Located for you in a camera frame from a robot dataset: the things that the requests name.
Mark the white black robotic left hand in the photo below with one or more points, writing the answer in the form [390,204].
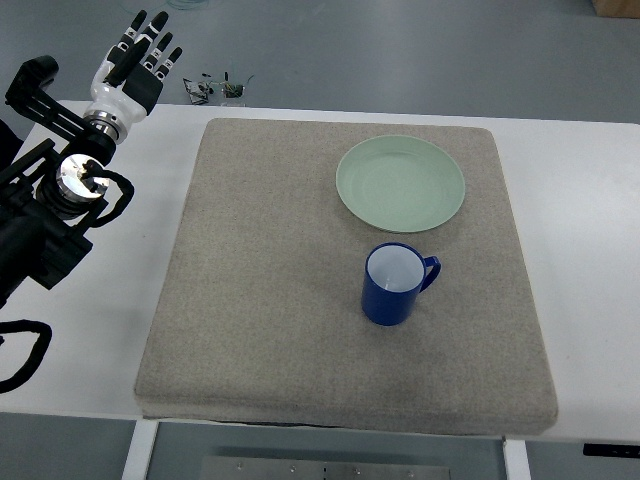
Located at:
[130,79]

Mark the blue mug white inside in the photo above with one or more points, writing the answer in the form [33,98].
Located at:
[394,276]

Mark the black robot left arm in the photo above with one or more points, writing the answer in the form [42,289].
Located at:
[50,198]

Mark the light green plate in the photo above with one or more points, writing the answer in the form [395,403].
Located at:
[400,184]

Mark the grey fabric cushion mat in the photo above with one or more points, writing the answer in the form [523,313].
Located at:
[259,319]

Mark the cardboard box corner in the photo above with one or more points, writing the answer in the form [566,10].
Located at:
[629,9]

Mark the black label under table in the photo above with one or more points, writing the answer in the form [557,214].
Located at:
[611,450]

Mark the small electronics wire clutter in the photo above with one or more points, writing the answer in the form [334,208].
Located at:
[223,91]

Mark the white table leg frame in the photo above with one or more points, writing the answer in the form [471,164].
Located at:
[140,450]

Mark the grey metal base plate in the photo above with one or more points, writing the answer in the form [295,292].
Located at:
[223,467]

